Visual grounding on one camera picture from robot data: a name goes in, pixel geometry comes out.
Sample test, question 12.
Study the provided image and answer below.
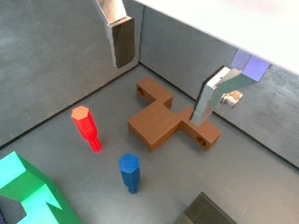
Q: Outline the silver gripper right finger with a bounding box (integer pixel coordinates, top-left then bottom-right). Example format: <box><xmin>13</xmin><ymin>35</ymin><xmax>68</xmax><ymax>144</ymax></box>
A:
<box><xmin>189</xmin><ymin>66</ymin><xmax>256</xmax><ymax>125</ymax></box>

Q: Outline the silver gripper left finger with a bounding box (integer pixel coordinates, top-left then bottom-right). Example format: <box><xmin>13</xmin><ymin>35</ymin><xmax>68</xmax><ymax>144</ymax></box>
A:
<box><xmin>92</xmin><ymin>0</ymin><xmax>136</xmax><ymax>68</ymax></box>

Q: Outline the green U-shaped block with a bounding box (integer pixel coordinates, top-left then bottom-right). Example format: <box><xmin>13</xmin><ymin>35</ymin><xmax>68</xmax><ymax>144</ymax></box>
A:
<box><xmin>0</xmin><ymin>151</ymin><xmax>81</xmax><ymax>224</ymax></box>

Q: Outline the brown cross-shaped block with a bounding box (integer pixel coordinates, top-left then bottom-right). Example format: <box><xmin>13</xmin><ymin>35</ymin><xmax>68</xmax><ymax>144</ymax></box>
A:
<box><xmin>127</xmin><ymin>77</ymin><xmax>222</xmax><ymax>151</ymax></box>

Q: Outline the red hexagonal peg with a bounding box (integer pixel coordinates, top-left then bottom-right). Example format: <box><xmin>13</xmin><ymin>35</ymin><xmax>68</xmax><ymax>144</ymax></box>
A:
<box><xmin>71</xmin><ymin>106</ymin><xmax>101</xmax><ymax>152</ymax></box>

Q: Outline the blue hexagonal peg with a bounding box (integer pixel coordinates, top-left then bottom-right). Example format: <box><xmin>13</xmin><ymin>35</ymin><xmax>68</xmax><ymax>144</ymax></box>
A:
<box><xmin>119</xmin><ymin>154</ymin><xmax>140</xmax><ymax>194</ymax></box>

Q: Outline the black angle bracket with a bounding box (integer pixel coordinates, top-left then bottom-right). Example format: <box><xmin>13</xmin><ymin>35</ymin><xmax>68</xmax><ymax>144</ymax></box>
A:
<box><xmin>173</xmin><ymin>192</ymin><xmax>238</xmax><ymax>224</ymax></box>

